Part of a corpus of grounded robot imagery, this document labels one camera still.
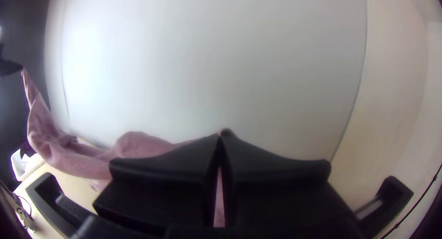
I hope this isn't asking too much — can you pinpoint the black cable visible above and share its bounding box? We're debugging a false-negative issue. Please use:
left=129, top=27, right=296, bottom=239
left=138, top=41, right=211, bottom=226
left=379, top=163, right=442, bottom=239

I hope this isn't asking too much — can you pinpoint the heap of clothes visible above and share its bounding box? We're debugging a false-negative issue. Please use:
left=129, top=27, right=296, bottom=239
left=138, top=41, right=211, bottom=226
left=19, top=142, right=44, bottom=170

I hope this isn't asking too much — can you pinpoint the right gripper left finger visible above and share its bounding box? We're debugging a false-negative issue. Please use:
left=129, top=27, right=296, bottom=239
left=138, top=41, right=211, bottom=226
left=92, top=134, right=222, bottom=233

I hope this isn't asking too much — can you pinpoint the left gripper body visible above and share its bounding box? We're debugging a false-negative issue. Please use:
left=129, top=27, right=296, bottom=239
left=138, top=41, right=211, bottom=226
left=0, top=57, right=23, bottom=78

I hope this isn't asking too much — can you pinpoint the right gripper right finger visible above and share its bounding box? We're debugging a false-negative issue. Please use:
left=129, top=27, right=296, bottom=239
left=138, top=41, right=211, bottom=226
left=220, top=128, right=364, bottom=239

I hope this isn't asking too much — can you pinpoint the mauve t-shirt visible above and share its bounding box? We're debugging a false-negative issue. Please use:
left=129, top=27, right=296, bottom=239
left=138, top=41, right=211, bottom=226
left=21, top=68, right=227, bottom=228

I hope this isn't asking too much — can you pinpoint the white laundry basket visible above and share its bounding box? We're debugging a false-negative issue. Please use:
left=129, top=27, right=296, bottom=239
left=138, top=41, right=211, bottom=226
left=10, top=148, right=46, bottom=182

